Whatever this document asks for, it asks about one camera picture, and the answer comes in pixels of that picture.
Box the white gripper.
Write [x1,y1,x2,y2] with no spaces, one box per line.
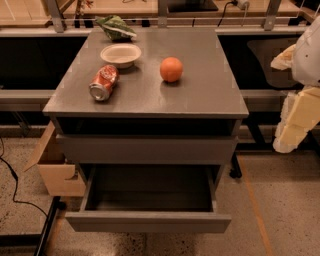
[270,17,320,153]

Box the grey drawer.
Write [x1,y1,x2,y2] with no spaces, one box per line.
[56,135,238,165]
[66,165,231,233]

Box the grey drawer cabinet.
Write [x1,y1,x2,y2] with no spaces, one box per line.
[42,27,250,191]

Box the grey chair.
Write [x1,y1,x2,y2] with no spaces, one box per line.
[247,38,302,90]

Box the orange fruit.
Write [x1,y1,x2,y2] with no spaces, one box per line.
[160,57,183,83]

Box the white paper bowl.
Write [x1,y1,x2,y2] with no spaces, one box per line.
[100,43,141,69]

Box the green chip bag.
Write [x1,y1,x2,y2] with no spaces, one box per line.
[95,15,137,41]

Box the red soda can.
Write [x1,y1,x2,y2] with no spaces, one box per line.
[89,65,119,101]

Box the cardboard box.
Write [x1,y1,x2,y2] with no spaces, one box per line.
[23,122,86,197]

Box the black power cable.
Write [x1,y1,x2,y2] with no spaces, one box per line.
[217,0,239,28]

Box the black floor cable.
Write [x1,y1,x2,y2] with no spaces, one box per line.
[0,138,49,218]

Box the black metal floor frame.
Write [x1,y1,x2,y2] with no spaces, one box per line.
[0,196,66,256]

